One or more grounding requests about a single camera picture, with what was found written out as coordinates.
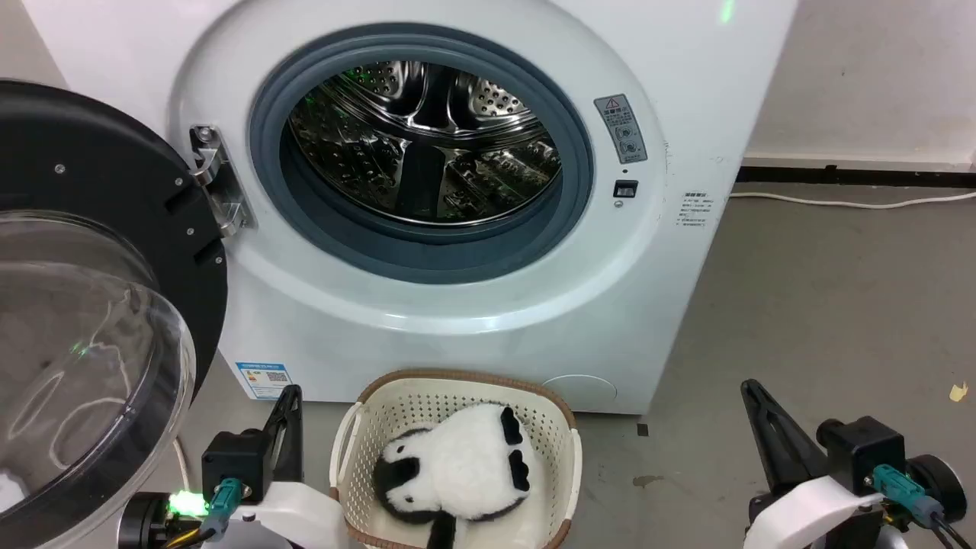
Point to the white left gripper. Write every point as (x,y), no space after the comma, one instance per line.
(305,515)

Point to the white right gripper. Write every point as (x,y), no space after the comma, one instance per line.
(816,515)

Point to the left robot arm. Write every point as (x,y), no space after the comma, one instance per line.
(149,522)

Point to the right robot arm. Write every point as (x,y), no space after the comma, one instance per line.
(939,484)

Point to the white front-load washing machine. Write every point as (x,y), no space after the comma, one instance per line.
(457,335)

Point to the blue energy label sticker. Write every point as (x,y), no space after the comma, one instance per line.
(264,379)

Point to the cream perforated laundry basket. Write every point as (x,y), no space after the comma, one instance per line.
(427,400)

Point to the black and white panda plush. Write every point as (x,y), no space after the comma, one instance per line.
(465,457)

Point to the yellow paper scrap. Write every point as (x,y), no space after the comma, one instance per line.
(958,393)

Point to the grey rubber door gasket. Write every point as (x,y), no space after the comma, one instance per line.
(343,245)

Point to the round white filter cover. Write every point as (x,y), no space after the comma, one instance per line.
(581,392)

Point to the small printed text label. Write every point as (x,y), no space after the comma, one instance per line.
(695,210)

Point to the chrome door hinge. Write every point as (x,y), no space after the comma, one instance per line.
(221,191)

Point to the black door latch slot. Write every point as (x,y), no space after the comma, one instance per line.
(625,188)

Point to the stainless steel washer drum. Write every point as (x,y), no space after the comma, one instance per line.
(457,164)

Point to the black round glass washer door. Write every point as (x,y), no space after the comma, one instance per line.
(84,152)

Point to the grey warning sticker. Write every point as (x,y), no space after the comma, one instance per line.
(621,130)

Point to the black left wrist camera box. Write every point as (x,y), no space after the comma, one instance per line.
(232,457)

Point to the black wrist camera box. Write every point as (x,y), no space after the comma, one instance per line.
(865,450)
(232,457)

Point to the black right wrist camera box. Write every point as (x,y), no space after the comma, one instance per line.
(865,450)

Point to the black wall baseboard strip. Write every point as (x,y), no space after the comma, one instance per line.
(854,175)

